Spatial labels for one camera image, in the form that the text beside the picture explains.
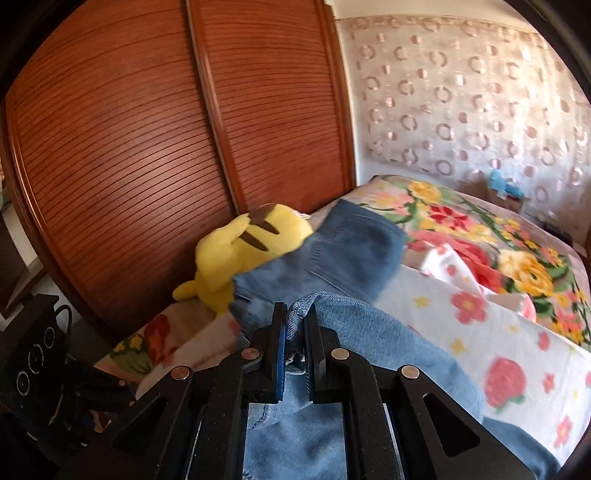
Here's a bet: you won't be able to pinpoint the black cable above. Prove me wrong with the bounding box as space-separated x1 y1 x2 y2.
52 303 74 346

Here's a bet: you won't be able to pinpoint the yellow plush toy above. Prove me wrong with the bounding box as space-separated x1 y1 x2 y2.
172 202 315 315

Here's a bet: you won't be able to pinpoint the brown slatted wooden wardrobe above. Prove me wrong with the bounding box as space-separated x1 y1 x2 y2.
0 0 357 354

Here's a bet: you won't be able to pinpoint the cardboard box with blue bags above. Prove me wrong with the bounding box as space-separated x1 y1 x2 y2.
479 168 533 214

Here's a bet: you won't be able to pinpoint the circle-patterned sheer wall curtain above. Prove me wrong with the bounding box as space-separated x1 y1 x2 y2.
336 15 591 219

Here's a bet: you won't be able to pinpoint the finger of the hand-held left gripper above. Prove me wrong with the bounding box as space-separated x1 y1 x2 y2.
78 394 136 415
69 362 137 401

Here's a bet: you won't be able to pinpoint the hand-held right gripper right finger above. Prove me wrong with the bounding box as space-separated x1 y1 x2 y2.
302 305 536 480

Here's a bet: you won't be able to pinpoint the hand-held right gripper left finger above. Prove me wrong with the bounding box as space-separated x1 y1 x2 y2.
60 302 289 480

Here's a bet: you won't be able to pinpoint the blue denim pants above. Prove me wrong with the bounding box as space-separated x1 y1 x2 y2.
230 198 561 480

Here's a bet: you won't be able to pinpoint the floral blanket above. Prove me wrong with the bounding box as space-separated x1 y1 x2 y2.
108 174 591 385

